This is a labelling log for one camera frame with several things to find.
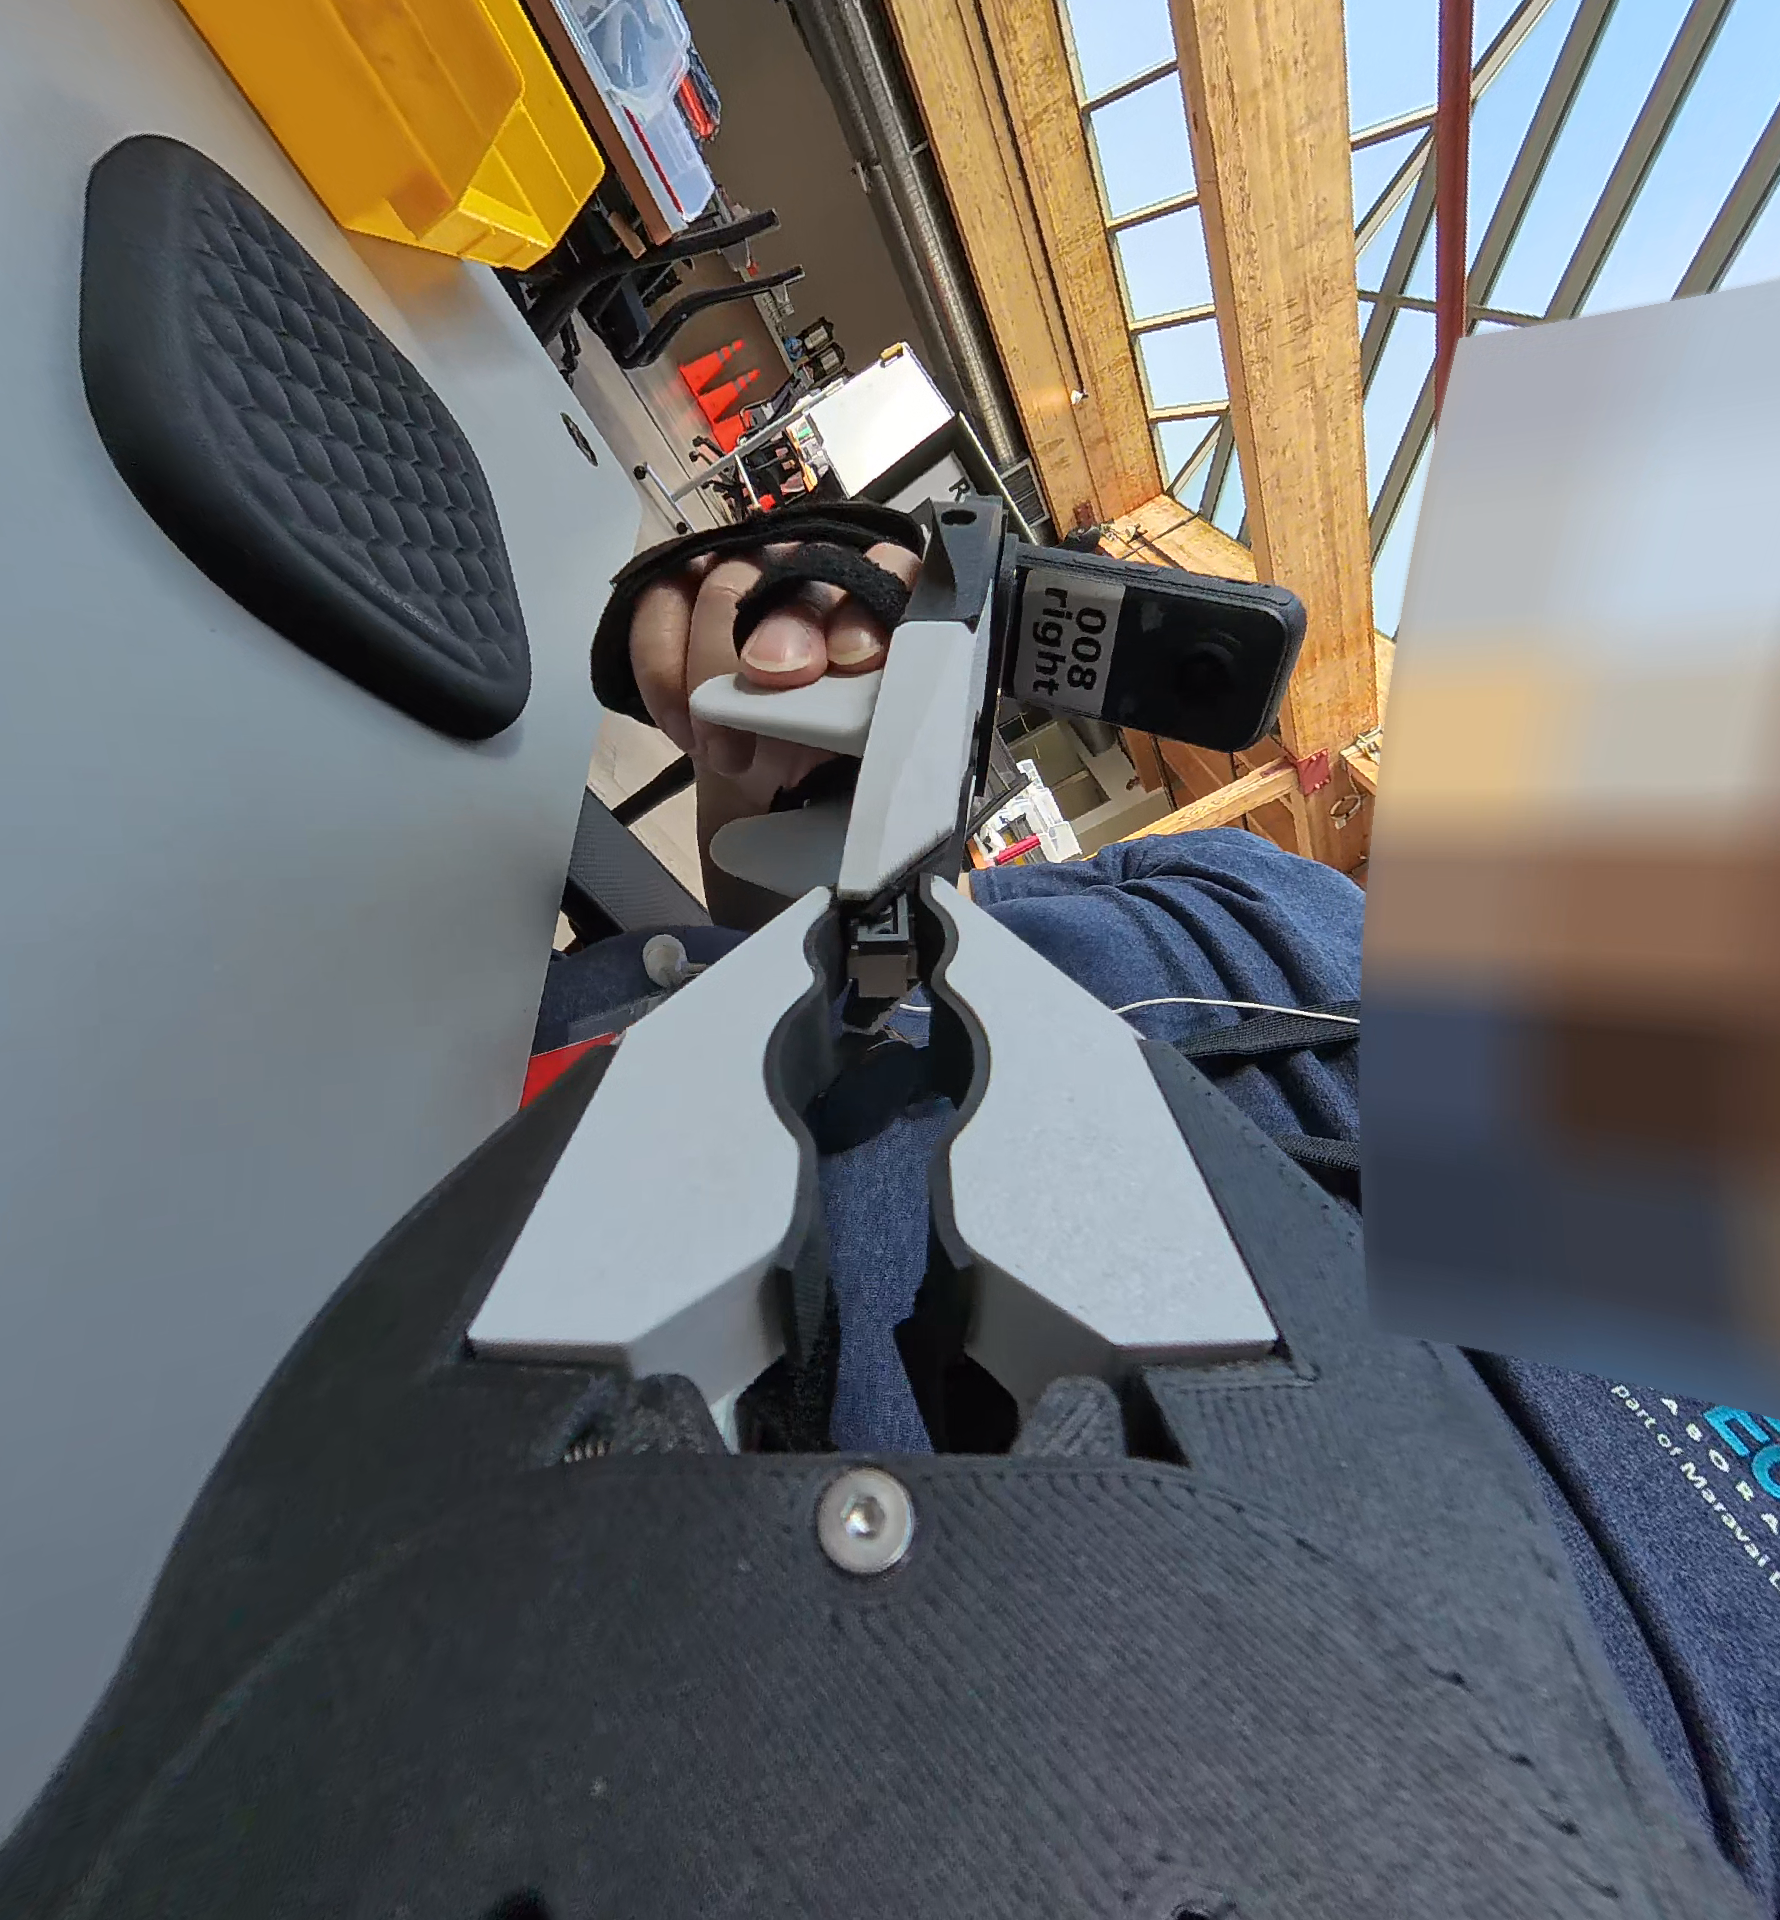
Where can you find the black textured wrist rest pad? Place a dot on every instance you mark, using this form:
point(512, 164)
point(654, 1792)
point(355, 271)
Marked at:
point(304, 435)

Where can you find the white cabinet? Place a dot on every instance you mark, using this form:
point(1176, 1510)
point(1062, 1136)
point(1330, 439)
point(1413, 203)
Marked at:
point(878, 422)

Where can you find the clear plastic organizer box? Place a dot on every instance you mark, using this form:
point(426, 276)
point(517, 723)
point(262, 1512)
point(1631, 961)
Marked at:
point(650, 91)

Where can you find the slanted wooden roof beam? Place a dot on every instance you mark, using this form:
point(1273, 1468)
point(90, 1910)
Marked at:
point(1025, 254)

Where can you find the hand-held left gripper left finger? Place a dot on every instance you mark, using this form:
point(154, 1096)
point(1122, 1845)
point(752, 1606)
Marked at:
point(650, 1170)

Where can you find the grey white lego assembly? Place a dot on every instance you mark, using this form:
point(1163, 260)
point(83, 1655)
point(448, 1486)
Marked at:
point(878, 961)

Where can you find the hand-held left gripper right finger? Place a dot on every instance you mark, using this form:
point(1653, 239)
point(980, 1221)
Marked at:
point(1084, 1185)

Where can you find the thick wooden roof beam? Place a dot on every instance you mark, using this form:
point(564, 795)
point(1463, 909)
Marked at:
point(1273, 345)

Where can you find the orange traffic cones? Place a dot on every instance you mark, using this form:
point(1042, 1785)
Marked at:
point(713, 386)

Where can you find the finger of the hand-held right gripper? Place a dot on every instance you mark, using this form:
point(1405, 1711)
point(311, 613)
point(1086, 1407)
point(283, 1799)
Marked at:
point(912, 750)

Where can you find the person's right hand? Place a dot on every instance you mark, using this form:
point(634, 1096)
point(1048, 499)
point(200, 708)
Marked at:
point(711, 630)

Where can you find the yellow plastic bin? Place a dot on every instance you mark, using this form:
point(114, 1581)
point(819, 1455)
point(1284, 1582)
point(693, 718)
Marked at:
point(364, 105)
point(544, 164)

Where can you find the red pipe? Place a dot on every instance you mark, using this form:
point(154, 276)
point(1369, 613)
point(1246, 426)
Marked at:
point(1450, 194)

